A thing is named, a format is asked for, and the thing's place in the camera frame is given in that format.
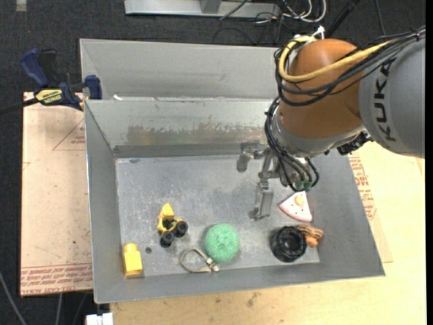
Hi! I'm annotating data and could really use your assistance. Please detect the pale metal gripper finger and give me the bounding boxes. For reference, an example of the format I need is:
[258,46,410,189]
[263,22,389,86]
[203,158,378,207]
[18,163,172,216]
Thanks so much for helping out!
[248,181,275,221]
[236,141,268,173]

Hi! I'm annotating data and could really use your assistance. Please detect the pink and white toy wedge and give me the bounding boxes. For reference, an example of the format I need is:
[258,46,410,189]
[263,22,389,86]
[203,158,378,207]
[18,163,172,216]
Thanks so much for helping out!
[277,190,313,223]

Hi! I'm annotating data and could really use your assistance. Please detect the black round ribbed object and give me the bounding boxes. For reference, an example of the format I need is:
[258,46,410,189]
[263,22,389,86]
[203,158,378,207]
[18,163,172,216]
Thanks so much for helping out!
[269,225,309,263]

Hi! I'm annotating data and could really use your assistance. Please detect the orange striped toy animal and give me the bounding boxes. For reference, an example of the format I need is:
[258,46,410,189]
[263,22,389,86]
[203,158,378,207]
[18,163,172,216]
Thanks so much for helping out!
[296,225,325,248]

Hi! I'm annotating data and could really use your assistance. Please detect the green foam ball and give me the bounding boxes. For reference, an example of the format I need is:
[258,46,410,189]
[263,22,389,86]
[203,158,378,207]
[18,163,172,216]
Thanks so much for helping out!
[204,223,242,264]

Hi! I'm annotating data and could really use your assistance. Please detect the grey metal bin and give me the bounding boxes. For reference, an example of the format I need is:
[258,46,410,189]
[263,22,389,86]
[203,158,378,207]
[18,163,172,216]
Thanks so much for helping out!
[79,38,386,305]

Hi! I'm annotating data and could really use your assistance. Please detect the yellow toy vehicle, black wheels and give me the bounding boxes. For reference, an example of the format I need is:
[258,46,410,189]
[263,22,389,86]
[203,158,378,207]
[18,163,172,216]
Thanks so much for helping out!
[156,202,189,248]

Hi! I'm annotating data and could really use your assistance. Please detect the grey metal loop clip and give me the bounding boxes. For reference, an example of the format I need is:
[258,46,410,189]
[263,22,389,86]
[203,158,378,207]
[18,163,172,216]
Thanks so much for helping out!
[179,248,221,274]

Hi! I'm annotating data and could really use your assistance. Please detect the yellow plastic block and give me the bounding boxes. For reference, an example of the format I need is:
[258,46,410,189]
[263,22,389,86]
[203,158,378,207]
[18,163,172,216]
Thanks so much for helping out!
[122,242,144,278]

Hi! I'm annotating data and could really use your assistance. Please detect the brown cardboard board, red print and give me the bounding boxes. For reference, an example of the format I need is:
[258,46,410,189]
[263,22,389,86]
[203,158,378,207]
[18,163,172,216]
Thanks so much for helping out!
[20,91,395,298]

